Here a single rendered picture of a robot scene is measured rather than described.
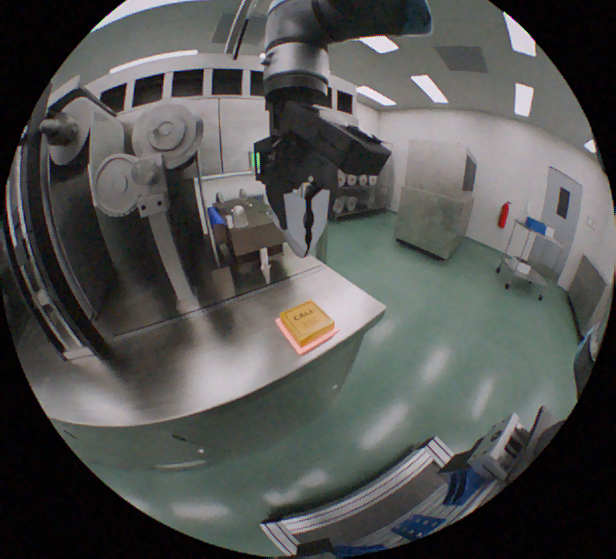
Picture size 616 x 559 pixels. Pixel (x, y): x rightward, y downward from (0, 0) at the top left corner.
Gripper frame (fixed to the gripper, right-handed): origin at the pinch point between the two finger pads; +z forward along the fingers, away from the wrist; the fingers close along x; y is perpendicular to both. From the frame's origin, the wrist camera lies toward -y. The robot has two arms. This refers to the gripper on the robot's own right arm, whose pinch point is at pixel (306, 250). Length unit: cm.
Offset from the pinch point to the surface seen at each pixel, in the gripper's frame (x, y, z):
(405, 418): -43, -37, 105
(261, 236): -0.7, 19.5, 4.9
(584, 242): -434, -273, -7
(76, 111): 39, 24, -32
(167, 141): 15.9, 21.2, -17.7
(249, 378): 12.5, -4.0, 15.1
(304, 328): 1.7, -1.8, 12.6
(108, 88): 45, 56, -53
